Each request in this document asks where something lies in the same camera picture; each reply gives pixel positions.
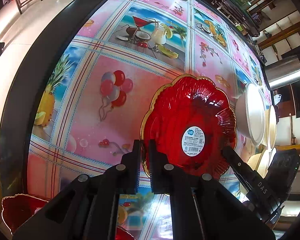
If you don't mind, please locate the white foam plate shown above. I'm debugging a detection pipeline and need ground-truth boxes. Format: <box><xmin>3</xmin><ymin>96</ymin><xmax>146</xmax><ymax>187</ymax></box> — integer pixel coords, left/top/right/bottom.
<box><xmin>235</xmin><ymin>83</ymin><xmax>266</xmax><ymax>146</ymax></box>

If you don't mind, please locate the red scalloped glass plate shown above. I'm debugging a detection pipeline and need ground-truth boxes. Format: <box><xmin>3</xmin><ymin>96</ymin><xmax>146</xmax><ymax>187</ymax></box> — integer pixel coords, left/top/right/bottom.
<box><xmin>140</xmin><ymin>74</ymin><xmax>237</xmax><ymax>180</ymax></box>

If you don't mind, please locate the colourful fruit pattern tablecloth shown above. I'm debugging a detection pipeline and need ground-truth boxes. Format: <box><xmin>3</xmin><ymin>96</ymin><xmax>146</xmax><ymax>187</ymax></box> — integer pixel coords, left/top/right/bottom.
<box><xmin>26</xmin><ymin>0</ymin><xmax>273</xmax><ymax>240</ymax></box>

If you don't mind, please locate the steel kettle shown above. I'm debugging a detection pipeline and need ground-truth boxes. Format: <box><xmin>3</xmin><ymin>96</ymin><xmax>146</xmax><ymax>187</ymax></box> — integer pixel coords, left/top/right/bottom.
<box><xmin>265</xmin><ymin>54</ymin><xmax>300</xmax><ymax>90</ymax></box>

